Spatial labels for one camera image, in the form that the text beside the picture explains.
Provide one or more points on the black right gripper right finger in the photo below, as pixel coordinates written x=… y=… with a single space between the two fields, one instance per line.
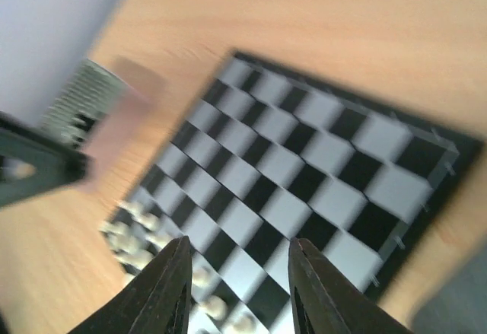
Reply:
x=324 y=301

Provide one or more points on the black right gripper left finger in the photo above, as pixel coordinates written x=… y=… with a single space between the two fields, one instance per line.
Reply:
x=157 y=300

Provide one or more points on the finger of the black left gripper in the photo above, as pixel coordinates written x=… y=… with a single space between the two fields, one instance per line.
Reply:
x=32 y=163

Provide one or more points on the white chess pawn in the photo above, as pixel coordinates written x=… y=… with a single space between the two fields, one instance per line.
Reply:
x=117 y=231
x=202 y=277

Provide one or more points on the silver tray of black pieces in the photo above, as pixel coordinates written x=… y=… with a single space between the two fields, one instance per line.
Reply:
x=98 y=111

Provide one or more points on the black white chess board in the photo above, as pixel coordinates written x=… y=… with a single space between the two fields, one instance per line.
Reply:
x=267 y=154

